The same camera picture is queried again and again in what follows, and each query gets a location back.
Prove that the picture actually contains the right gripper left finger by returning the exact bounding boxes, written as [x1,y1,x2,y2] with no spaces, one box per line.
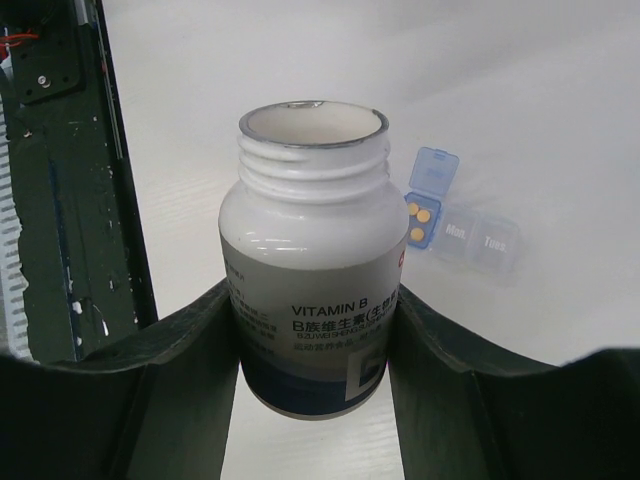
[1,284,238,479]

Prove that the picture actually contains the slotted grey cable duct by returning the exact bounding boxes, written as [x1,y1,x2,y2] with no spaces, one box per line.
[0,49,24,361]

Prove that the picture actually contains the clear blue pill organizer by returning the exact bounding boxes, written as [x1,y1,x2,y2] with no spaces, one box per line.
[404,147,521,286]

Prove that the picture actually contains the white vitamin pill bottle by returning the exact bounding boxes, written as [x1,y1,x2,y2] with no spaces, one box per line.
[218,100,409,420]

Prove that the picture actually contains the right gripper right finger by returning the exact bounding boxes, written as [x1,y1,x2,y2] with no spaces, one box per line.
[389,289,639,479]

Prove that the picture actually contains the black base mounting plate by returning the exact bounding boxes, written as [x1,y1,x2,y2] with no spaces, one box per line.
[1,1,157,364]

